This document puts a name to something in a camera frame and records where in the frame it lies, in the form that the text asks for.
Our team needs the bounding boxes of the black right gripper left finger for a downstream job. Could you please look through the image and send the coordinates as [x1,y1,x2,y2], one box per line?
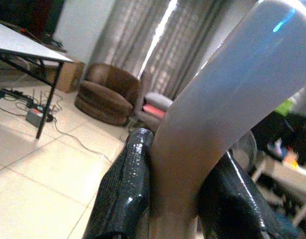
[83,127,154,239]

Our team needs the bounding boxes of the black router with antennas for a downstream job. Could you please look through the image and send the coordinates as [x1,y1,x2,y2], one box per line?
[23,88,56,112]

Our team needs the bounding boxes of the white folding table black legs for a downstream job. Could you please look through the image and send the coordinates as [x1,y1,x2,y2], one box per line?
[0,19,74,139]

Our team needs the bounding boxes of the cardboard box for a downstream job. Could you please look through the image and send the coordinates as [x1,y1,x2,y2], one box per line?
[47,61,86,94]

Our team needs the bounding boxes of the grey chair with pink cushion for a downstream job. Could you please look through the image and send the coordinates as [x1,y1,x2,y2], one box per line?
[134,71,174,132]

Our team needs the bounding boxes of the round white fan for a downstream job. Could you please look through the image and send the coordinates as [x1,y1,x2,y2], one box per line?
[229,130,258,172]

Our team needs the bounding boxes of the brown round armchair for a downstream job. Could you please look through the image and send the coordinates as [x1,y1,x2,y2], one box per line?
[75,63,142,126]

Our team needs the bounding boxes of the grey cable on floor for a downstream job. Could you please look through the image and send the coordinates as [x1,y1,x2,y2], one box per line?
[52,117,114,162]

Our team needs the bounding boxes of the grey power strip box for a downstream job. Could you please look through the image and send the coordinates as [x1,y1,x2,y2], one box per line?
[26,108,47,124]

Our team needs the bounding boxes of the white low table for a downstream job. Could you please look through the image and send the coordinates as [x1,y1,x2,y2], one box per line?
[251,151,306,226]

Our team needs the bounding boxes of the grey curtain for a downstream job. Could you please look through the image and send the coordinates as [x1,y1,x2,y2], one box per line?
[103,0,227,100]

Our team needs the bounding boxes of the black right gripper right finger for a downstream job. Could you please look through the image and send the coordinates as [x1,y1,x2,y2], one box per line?
[197,151,306,239]

